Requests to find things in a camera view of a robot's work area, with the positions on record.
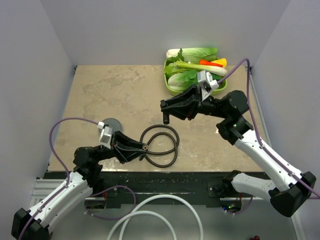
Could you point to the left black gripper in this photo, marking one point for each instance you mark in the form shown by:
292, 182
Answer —
125, 148

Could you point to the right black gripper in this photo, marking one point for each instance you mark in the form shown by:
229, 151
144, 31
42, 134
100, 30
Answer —
186, 104

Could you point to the black T-shaped fitting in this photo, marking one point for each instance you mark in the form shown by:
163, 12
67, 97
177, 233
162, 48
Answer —
166, 119

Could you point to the grey shower head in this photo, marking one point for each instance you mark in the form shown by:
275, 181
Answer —
113, 123

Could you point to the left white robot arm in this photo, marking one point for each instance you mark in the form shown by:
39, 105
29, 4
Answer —
39, 221

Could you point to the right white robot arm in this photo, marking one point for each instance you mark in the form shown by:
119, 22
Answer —
287, 188

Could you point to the napa cabbage in front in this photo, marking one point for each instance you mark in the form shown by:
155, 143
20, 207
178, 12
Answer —
181, 81

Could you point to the napa cabbage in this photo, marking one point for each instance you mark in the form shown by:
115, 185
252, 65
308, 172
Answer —
181, 81
193, 55

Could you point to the green celery stalk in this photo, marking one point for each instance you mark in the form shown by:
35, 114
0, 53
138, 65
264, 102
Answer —
212, 69

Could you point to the orange carrot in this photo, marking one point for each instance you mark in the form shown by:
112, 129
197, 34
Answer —
209, 63

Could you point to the napa cabbage at back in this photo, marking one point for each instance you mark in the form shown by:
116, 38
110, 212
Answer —
193, 55

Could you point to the yellow pepper piece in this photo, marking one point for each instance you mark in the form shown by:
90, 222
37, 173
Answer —
221, 61

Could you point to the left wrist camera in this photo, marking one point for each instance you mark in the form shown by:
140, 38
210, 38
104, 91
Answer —
105, 135

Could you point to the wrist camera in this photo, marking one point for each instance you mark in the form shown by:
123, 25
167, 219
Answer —
206, 83
105, 135

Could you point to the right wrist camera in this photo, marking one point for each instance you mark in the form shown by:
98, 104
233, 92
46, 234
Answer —
206, 83

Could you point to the black mounting base plate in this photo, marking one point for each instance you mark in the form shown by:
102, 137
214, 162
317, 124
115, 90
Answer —
198, 188

